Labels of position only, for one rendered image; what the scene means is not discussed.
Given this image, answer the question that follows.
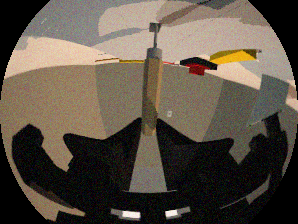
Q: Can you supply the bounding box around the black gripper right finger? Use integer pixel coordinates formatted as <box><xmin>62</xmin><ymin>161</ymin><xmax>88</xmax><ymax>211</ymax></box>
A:
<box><xmin>156</xmin><ymin>119</ymin><xmax>234</xmax><ymax>190</ymax></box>

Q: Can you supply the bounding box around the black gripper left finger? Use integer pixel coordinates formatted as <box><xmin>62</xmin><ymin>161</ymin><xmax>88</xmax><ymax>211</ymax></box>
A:
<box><xmin>64</xmin><ymin>117</ymin><xmax>141</xmax><ymax>190</ymax></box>

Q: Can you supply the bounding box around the grey panel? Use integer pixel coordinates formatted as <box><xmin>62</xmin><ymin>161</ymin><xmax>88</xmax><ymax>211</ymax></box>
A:
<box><xmin>21</xmin><ymin>0</ymin><xmax>285</xmax><ymax>63</ymax></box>

